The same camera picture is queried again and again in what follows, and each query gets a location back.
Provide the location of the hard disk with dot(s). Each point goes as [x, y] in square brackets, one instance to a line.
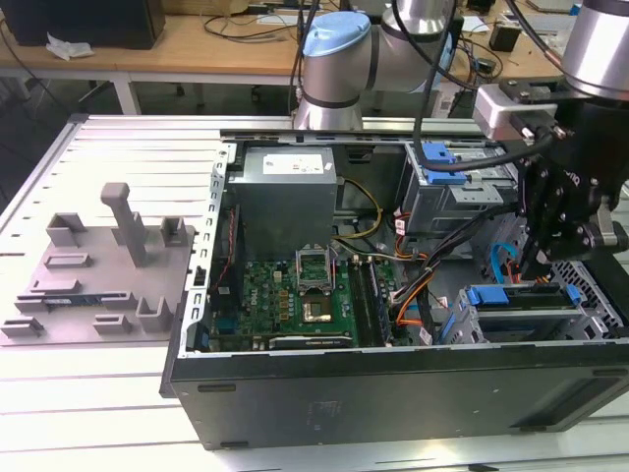
[486, 295]

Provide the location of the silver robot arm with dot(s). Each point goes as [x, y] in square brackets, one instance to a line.
[334, 74]

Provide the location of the perforated metal disk bay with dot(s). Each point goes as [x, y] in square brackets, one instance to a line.
[589, 280]

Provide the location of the small black box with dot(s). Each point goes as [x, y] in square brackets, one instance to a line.
[504, 38]

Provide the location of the metal optical drive cage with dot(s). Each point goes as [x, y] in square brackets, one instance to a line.
[442, 206]

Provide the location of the thin metal locking lever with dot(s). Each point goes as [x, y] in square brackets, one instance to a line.
[334, 268]

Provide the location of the grey power supply unit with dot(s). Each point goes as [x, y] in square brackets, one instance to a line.
[280, 206]

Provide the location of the CPU socket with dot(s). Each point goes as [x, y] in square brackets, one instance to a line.
[317, 312]

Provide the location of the black graphics card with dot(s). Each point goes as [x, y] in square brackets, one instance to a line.
[314, 342]

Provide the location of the black open PC case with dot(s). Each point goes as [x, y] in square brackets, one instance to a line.
[344, 393]

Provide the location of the green motherboard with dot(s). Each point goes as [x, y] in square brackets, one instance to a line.
[265, 295]

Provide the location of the wooden desk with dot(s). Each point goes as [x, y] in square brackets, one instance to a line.
[196, 54]

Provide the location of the grey parts rack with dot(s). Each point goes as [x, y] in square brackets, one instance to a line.
[98, 275]

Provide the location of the black computer box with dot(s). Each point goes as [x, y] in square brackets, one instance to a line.
[83, 24]

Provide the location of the white crumpled paper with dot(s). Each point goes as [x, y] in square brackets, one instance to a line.
[69, 48]

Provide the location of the RAM stick on rack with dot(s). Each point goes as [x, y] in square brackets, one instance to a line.
[74, 299]

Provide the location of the small grey wrist camera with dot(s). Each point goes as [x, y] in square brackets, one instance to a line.
[607, 221]

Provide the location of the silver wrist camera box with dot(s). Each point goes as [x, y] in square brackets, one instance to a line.
[496, 108]

